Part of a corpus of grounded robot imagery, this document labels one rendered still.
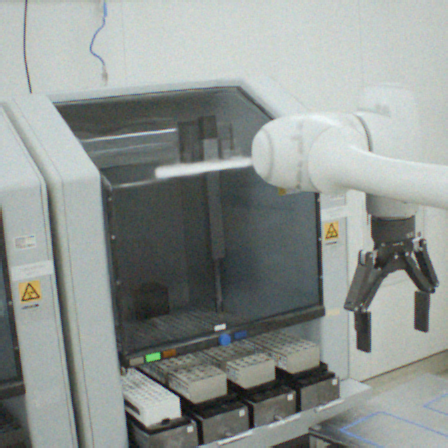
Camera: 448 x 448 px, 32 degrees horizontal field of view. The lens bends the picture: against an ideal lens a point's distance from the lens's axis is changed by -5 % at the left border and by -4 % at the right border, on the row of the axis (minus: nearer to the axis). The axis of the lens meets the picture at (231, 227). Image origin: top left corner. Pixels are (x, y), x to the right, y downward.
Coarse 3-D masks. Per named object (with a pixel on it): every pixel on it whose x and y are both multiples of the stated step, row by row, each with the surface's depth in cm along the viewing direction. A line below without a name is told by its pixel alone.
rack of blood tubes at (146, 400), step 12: (132, 372) 211; (132, 384) 204; (144, 384) 203; (156, 384) 203; (132, 396) 195; (144, 396) 195; (156, 396) 195; (168, 396) 194; (132, 408) 202; (144, 408) 188; (156, 408) 190; (168, 408) 191; (144, 420) 189; (156, 420) 190
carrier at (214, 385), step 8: (208, 376) 203; (216, 376) 202; (224, 376) 204; (192, 384) 199; (200, 384) 200; (208, 384) 201; (216, 384) 203; (224, 384) 204; (192, 392) 199; (200, 392) 200; (208, 392) 202; (216, 392) 203; (224, 392) 205; (192, 400) 199; (200, 400) 201
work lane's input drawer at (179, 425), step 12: (132, 420) 194; (168, 420) 191; (180, 420) 191; (132, 432) 193; (144, 432) 188; (156, 432) 187; (168, 432) 188; (180, 432) 190; (192, 432) 192; (144, 444) 188; (156, 444) 187; (168, 444) 188; (180, 444) 190; (192, 444) 192
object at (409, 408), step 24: (408, 384) 202; (432, 384) 201; (360, 408) 190; (384, 408) 189; (408, 408) 188; (432, 408) 186; (312, 432) 181; (336, 432) 178; (360, 432) 177; (384, 432) 176; (408, 432) 175; (432, 432) 174
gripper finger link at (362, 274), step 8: (360, 256) 125; (368, 256) 123; (360, 264) 125; (368, 264) 124; (360, 272) 124; (368, 272) 124; (352, 280) 125; (360, 280) 124; (368, 280) 124; (352, 288) 125; (360, 288) 123; (352, 296) 124; (360, 296) 124; (344, 304) 125; (352, 304) 124
